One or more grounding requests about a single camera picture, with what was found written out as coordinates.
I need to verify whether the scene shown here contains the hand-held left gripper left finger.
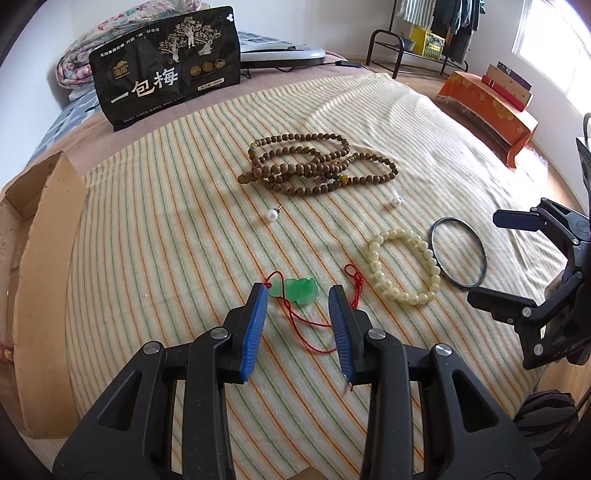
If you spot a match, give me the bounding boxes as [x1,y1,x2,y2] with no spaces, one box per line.
[52,282,269,480]

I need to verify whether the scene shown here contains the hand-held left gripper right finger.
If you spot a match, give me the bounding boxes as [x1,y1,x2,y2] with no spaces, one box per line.
[327,284,542,480]

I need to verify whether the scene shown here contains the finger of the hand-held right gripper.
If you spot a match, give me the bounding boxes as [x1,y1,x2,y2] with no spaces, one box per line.
[467,285,552,334]
[493,198,583,273]

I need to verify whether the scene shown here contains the green jade pendant red cord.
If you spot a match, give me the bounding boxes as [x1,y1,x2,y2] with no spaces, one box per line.
[261,263,365,355]

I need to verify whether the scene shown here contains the dark thin bangle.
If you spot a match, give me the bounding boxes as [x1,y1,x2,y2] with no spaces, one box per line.
[429,216,487,291]

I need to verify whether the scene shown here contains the cream bead bracelet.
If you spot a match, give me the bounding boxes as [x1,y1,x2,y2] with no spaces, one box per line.
[367,227,441,306]

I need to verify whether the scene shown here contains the wooden bead necklace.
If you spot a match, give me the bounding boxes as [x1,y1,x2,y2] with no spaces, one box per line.
[238,131,400,197]

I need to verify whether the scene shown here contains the cardboard box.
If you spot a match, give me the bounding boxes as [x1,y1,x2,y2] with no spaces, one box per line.
[0,151,89,439]

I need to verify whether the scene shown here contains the orange cloth covered bench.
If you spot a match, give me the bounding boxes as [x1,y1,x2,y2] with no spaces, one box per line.
[436,70,540,171]

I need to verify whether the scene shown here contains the striped cloth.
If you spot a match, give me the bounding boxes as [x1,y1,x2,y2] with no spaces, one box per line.
[65,76,578,480]

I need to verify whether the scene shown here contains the tan flat box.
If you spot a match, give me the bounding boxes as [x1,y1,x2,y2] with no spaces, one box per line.
[481,65,532,112]

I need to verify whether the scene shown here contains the navy flat box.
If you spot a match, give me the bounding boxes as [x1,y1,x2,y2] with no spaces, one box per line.
[496,61,533,93]

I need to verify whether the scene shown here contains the bright window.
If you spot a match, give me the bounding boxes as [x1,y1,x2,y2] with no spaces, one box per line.
[510,0,591,112]

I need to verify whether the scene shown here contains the yellow box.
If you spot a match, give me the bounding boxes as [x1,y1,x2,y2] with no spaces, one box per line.
[411,25,446,61]

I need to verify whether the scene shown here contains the hanging clothes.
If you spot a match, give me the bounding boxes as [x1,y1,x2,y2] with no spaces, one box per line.
[399,0,488,63]

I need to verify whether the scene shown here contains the black metal rack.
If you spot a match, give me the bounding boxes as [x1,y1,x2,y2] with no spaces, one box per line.
[366,0,462,79]

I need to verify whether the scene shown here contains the black snack bag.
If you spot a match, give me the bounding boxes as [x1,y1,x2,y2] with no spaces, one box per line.
[88,6,242,132]

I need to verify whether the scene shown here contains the folded floral quilt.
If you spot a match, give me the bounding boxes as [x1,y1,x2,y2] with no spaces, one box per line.
[56,0,217,100]

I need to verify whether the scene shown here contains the black ring light cable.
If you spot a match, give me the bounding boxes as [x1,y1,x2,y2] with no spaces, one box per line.
[323,52,365,70]

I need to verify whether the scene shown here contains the white ring light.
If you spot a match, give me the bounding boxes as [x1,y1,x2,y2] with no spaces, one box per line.
[239,39,328,70]

